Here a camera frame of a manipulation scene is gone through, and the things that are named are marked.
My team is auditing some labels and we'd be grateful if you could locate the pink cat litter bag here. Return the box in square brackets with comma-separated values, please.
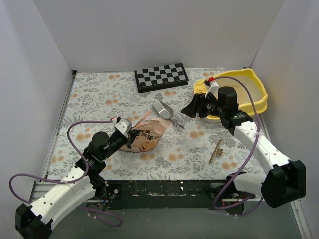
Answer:
[120, 110, 172, 153]

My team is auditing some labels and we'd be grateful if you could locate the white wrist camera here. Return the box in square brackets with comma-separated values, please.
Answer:
[111, 118, 132, 135]
[204, 77, 219, 97]

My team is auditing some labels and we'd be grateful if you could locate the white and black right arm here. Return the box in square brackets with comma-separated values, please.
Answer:
[181, 87, 306, 208]

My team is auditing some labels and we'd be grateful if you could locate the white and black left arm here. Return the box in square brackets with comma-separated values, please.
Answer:
[15, 130, 137, 239]

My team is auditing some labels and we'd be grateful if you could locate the floral patterned table mat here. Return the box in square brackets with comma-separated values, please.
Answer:
[47, 71, 264, 180]

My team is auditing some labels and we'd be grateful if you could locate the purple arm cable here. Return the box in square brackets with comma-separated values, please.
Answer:
[213, 76, 264, 217]
[8, 117, 123, 227]

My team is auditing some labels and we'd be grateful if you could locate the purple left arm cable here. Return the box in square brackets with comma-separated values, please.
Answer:
[8, 117, 123, 227]

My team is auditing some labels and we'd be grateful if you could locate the black and silver chessboard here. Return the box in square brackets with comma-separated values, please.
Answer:
[134, 63, 189, 93]

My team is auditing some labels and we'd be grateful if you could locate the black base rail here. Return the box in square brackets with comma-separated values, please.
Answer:
[82, 174, 250, 212]

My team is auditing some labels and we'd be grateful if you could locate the yellow and white litter box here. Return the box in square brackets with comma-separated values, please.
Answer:
[193, 68, 268, 124]

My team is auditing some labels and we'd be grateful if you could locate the small brown wooden ruler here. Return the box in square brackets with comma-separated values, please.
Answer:
[208, 139, 223, 164]

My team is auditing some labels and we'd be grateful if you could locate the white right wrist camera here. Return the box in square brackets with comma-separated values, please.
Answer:
[204, 77, 219, 97]

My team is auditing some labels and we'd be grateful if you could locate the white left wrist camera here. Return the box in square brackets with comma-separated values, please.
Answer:
[111, 118, 132, 135]

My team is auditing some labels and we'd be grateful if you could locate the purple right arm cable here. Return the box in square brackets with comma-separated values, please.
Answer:
[213, 76, 264, 217]

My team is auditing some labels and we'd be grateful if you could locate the silver metal scoop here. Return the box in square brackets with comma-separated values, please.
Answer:
[153, 100, 184, 129]

